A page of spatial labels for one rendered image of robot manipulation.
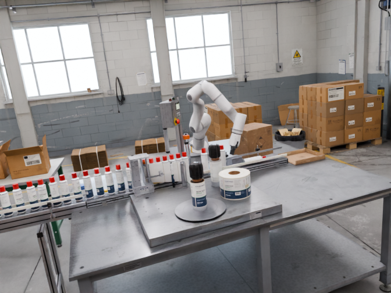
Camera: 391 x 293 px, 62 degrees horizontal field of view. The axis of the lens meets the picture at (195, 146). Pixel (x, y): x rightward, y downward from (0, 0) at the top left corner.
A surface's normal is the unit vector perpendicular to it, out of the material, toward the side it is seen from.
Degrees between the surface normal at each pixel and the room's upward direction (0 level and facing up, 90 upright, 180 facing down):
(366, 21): 90
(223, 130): 89
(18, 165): 90
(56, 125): 90
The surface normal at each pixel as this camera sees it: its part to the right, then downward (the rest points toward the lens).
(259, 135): 0.51, 0.16
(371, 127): 0.22, 0.18
